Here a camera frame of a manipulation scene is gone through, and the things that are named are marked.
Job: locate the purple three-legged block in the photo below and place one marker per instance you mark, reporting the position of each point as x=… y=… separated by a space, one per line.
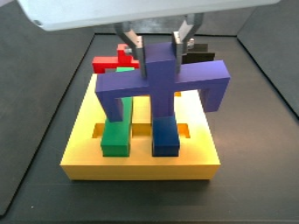
x=204 y=76

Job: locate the black angled bracket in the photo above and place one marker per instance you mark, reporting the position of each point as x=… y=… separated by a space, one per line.
x=197 y=54

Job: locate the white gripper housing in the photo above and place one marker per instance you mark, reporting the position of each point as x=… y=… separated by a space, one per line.
x=57 y=15

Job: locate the green bar block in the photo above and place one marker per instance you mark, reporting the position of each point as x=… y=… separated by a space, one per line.
x=116 y=134

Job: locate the yellow slotted board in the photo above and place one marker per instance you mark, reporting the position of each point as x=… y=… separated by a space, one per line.
x=84 y=163

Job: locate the blue bar block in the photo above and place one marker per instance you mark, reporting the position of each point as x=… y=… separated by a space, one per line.
x=165 y=143

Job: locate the red three-legged block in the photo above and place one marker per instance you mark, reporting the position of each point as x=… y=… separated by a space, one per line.
x=112 y=62

